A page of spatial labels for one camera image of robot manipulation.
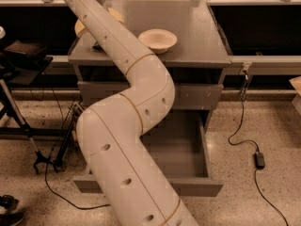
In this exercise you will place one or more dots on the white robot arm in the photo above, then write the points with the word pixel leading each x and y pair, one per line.
pixel 144 196

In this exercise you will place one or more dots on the grey metal drawer cabinet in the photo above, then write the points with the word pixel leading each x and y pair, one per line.
pixel 198 57

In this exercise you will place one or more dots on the closed grey top drawer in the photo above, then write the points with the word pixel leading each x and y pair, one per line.
pixel 188 96

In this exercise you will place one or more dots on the open grey middle drawer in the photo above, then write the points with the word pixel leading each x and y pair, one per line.
pixel 177 146

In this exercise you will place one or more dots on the black device on stand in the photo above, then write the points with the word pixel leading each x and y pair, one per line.
pixel 21 63

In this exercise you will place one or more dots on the white paper bowl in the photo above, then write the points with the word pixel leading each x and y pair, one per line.
pixel 158 40

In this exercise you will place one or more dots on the black tripod stand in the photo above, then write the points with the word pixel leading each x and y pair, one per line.
pixel 12 109

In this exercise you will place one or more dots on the dark shoe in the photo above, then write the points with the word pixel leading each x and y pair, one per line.
pixel 13 213

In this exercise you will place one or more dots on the black power adapter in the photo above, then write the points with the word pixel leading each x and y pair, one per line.
pixel 259 160

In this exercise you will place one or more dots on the wire basket with items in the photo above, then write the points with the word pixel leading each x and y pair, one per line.
pixel 72 116

